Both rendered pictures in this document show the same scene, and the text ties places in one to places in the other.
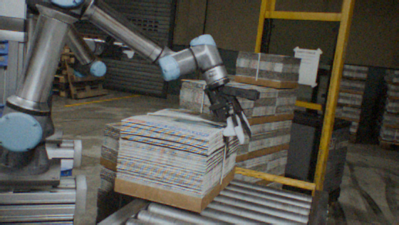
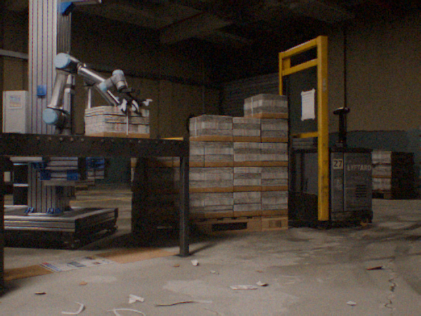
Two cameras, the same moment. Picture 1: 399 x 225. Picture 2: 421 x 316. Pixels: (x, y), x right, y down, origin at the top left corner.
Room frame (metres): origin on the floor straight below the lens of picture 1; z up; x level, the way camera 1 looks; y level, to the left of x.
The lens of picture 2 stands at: (-1.22, -2.13, 0.65)
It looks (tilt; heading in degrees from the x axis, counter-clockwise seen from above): 1 degrees up; 30
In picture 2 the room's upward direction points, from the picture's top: straight up
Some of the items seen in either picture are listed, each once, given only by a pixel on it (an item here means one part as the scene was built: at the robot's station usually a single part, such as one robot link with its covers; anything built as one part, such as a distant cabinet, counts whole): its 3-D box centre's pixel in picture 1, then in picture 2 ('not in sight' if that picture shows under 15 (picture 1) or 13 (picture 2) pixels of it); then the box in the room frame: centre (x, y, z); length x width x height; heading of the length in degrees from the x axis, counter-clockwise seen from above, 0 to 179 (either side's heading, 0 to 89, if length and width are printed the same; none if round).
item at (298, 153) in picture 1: (298, 157); (331, 185); (3.54, -0.98, 0.40); 0.69 x 0.55 x 0.80; 52
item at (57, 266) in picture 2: not in sight; (76, 263); (0.84, -0.03, 0.00); 0.37 x 0.28 x 0.01; 161
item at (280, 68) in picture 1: (258, 139); (265, 162); (2.91, -0.48, 0.65); 0.39 x 0.30 x 1.29; 52
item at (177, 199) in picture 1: (167, 186); (103, 136); (1.19, 0.07, 0.83); 0.29 x 0.16 x 0.04; 71
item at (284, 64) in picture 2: (256, 90); (285, 132); (3.45, -0.49, 0.97); 0.09 x 0.09 x 1.75; 52
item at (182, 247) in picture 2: not in sight; (184, 206); (1.39, -0.49, 0.34); 0.06 x 0.06 x 0.68; 71
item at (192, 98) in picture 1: (216, 103); (210, 130); (2.45, -0.11, 0.95); 0.38 x 0.29 x 0.23; 52
